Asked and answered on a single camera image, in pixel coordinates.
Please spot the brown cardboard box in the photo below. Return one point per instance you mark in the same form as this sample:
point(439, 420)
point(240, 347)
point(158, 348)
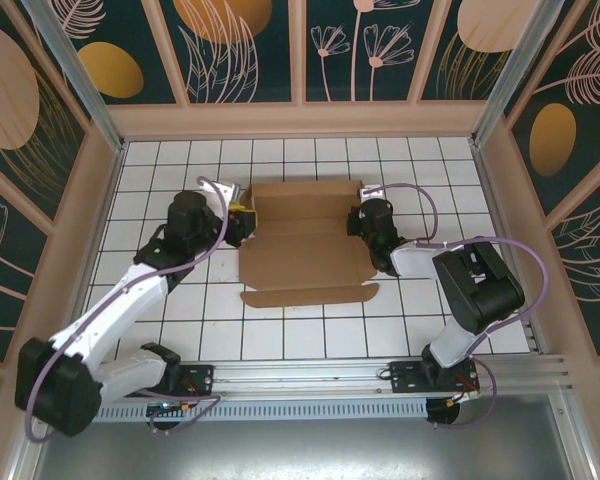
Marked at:
point(305, 260)

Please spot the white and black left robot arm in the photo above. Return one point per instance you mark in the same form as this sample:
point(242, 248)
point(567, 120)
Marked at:
point(120, 310)

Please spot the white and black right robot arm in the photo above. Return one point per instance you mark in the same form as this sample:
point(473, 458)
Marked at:
point(480, 290)

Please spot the small green circuit board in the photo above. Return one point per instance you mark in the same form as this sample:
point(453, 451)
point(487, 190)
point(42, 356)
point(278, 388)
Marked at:
point(167, 406)

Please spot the grey metal sheet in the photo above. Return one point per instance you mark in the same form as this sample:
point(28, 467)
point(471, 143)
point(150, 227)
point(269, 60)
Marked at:
point(300, 450)

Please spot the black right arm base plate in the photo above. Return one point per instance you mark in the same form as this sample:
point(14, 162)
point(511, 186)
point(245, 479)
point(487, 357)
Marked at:
point(405, 377)

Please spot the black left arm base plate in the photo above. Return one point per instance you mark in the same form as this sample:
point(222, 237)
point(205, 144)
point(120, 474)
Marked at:
point(200, 380)

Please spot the aluminium mounting rail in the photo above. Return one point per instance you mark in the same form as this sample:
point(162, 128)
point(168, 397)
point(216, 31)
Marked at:
point(300, 377)

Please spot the aluminium frame post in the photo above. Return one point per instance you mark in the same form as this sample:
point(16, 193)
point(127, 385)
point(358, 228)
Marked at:
point(513, 75)
point(79, 85)

